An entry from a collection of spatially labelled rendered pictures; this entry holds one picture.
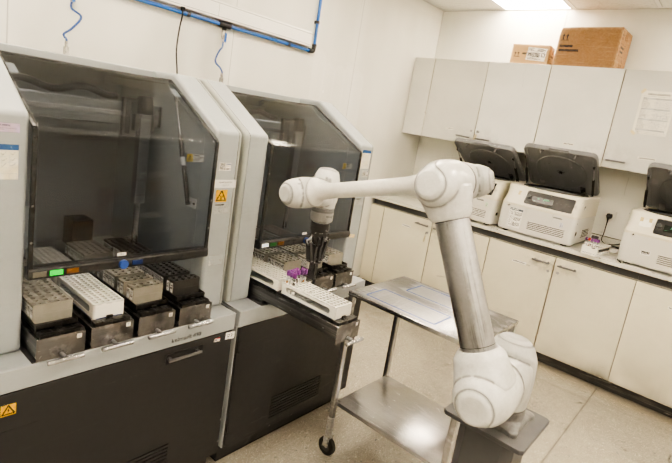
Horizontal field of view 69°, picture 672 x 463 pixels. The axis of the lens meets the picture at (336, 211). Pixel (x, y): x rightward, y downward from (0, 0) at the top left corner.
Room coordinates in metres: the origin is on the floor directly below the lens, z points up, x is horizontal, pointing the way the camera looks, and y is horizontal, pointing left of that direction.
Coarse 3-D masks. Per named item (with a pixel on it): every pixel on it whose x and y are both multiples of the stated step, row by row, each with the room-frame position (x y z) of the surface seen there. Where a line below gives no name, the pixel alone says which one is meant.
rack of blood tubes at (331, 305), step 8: (296, 288) 1.85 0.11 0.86; (304, 288) 1.87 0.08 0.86; (312, 288) 1.89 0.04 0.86; (320, 288) 1.89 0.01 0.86; (296, 296) 1.87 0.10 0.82; (304, 296) 1.87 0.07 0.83; (312, 296) 1.79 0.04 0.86; (320, 296) 1.82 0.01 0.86; (328, 296) 1.82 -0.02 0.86; (336, 296) 1.84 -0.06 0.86; (304, 304) 1.81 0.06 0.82; (312, 304) 1.85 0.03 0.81; (320, 304) 1.87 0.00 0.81; (328, 304) 1.74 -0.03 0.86; (336, 304) 1.76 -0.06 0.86; (344, 304) 1.76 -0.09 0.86; (320, 312) 1.76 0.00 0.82; (328, 312) 1.80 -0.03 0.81; (336, 312) 1.72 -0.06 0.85; (344, 312) 1.76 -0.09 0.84
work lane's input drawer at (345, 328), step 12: (252, 288) 1.98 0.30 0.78; (264, 288) 1.96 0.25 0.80; (264, 300) 1.93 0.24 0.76; (276, 300) 1.89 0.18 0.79; (288, 300) 1.86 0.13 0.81; (288, 312) 1.84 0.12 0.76; (300, 312) 1.80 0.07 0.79; (312, 312) 1.78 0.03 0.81; (312, 324) 1.76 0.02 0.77; (324, 324) 1.72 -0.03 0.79; (336, 324) 1.70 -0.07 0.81; (348, 324) 1.73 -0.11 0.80; (336, 336) 1.68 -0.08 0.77; (348, 336) 1.73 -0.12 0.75
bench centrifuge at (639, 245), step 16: (656, 176) 3.38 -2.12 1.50; (656, 192) 3.49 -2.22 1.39; (640, 208) 3.45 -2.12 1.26; (656, 208) 3.59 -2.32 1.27; (640, 224) 3.21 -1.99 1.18; (656, 224) 3.16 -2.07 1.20; (624, 240) 3.22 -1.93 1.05; (640, 240) 3.17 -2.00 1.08; (656, 240) 3.11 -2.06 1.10; (624, 256) 3.21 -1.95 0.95; (640, 256) 3.15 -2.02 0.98; (656, 256) 3.10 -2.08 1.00
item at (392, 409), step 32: (384, 288) 2.15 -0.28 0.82; (416, 288) 2.23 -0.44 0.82; (416, 320) 1.83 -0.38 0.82; (448, 320) 1.89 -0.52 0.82; (512, 320) 2.01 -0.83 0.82; (384, 384) 2.27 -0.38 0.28; (384, 416) 1.99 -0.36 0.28; (416, 416) 2.03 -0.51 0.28; (448, 416) 2.07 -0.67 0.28; (320, 448) 2.06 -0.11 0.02; (416, 448) 1.81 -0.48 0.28; (448, 448) 1.68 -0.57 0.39
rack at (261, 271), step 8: (256, 264) 2.06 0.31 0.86; (264, 264) 2.08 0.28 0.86; (256, 272) 2.07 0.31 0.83; (264, 272) 1.98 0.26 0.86; (272, 272) 1.99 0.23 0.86; (280, 272) 2.01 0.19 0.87; (264, 280) 2.04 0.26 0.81; (272, 280) 2.05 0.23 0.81; (280, 280) 1.92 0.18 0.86; (280, 288) 1.93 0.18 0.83
